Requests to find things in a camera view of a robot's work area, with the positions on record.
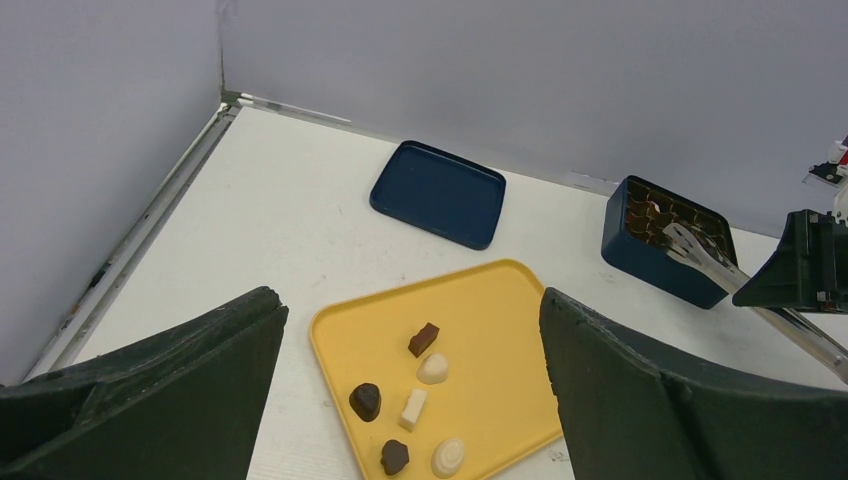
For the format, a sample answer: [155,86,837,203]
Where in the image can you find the white teardrop chocolate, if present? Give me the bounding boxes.
[416,353,449,385]

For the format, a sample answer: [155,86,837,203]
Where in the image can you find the brown bar chocolate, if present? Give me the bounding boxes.
[408,323,440,358]

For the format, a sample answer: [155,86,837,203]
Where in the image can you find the metal serving tongs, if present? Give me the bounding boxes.
[663,222,847,384]

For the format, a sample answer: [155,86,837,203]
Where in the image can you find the dark chocolate near edge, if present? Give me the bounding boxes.
[380,439,410,477]

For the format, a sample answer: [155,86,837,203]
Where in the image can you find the dark blue chocolate box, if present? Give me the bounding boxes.
[601,175,738,309]

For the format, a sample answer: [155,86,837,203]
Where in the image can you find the yellow plastic tray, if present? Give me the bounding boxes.
[310,259,562,479]

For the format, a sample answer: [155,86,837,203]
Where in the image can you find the dark blue box lid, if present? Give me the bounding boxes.
[369,140,507,251]

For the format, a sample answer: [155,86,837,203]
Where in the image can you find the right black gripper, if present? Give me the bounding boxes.
[732,209,847,314]

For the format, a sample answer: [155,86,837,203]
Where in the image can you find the white swirl chocolate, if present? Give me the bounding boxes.
[430,437,465,479]

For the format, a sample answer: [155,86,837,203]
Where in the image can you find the white bar chocolate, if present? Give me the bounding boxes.
[398,388,428,432]

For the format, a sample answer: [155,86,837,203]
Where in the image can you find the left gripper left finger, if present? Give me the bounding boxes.
[1,286,289,479]

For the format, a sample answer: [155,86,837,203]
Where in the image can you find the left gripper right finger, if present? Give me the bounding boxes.
[539,287,847,479]

